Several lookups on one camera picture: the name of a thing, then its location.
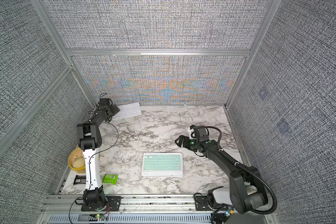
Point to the white keyboard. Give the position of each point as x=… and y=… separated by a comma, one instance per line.
x=127, y=111

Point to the green key keyboard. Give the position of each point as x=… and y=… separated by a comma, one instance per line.
x=162, y=165

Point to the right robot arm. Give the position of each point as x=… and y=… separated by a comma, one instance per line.
x=247, y=191

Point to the green snack packet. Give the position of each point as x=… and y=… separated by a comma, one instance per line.
x=112, y=179

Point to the aluminium front rail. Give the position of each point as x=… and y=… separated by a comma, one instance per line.
x=136, y=203

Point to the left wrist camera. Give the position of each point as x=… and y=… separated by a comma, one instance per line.
x=105, y=103

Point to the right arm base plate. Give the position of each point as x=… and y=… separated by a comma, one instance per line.
x=206, y=202

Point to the black snack packet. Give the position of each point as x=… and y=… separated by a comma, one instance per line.
x=79, y=179

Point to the yellow bowl with buns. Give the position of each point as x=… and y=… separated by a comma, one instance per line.
x=76, y=161

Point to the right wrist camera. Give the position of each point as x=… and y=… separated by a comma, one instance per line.
x=198, y=132

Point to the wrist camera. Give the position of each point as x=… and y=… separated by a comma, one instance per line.
x=198, y=132
x=105, y=103

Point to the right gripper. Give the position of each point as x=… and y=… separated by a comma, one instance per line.
x=186, y=140

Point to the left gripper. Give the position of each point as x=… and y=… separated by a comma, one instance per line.
x=115, y=108

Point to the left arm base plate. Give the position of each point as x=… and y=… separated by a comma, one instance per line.
x=111, y=203

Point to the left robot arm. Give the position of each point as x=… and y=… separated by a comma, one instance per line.
x=89, y=141

